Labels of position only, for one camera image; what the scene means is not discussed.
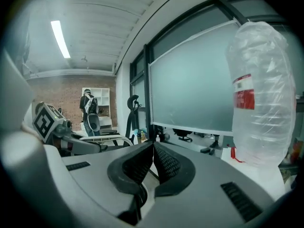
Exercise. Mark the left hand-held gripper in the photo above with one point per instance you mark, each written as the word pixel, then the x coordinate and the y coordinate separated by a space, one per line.
pixel 45 122

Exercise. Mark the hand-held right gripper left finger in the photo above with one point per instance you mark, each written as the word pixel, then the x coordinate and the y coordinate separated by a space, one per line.
pixel 95 174

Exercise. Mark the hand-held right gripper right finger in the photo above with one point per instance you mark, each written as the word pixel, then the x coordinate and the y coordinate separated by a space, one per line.
pixel 209 174

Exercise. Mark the white water dispenser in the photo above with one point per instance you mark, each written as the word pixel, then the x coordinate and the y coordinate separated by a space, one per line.
pixel 256 177

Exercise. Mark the white shelf unit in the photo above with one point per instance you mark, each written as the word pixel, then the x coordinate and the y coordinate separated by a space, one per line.
pixel 104 96

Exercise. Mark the black office chair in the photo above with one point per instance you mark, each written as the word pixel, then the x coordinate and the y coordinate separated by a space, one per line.
pixel 133 117

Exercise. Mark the yellow bottle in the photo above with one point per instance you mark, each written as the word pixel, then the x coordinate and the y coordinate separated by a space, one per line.
pixel 143 136

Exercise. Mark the small clear water bottle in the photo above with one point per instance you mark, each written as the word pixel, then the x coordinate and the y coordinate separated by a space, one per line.
pixel 158 138

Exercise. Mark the large clear water bottle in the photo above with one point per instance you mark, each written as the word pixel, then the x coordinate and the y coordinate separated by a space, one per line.
pixel 261 103

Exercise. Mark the frosted glass panel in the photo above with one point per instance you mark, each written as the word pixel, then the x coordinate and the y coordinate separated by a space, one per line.
pixel 190 84

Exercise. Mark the long ceiling light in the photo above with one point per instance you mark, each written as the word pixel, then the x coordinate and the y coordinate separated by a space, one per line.
pixel 60 39

